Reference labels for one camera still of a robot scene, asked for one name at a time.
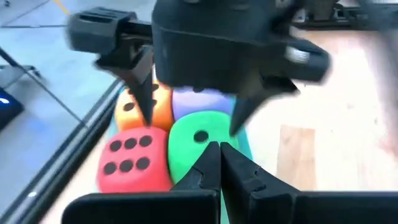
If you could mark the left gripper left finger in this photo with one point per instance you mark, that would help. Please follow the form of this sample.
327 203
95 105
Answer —
205 174

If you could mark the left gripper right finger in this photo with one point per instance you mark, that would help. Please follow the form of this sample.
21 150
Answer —
248 193

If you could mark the green foam die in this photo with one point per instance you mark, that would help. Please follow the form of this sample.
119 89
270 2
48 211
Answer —
186 155

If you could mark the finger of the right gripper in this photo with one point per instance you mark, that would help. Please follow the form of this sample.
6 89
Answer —
141 81
258 93

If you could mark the red foam die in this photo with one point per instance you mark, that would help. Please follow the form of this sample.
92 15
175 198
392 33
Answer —
133 177

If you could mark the purple foam die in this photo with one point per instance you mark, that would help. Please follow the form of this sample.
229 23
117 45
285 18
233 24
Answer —
199 104

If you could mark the teal translucent plastic bin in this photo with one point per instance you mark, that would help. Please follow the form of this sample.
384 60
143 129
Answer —
244 143

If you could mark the dark box with blue light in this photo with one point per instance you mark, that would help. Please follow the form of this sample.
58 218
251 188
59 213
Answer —
9 109

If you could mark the orange foam die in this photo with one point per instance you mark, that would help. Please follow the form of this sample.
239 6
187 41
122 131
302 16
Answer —
161 112

